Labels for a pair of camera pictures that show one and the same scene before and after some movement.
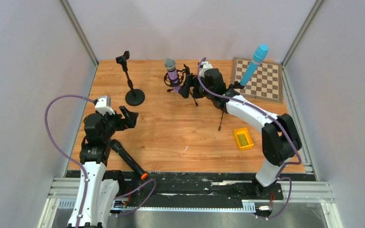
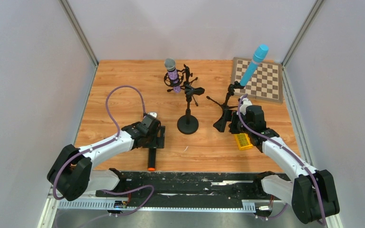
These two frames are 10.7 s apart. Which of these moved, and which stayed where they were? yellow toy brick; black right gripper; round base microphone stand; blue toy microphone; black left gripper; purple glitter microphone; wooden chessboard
Moved: round base microphone stand; black left gripper; black right gripper
Stayed: purple glitter microphone; wooden chessboard; yellow toy brick; blue toy microphone
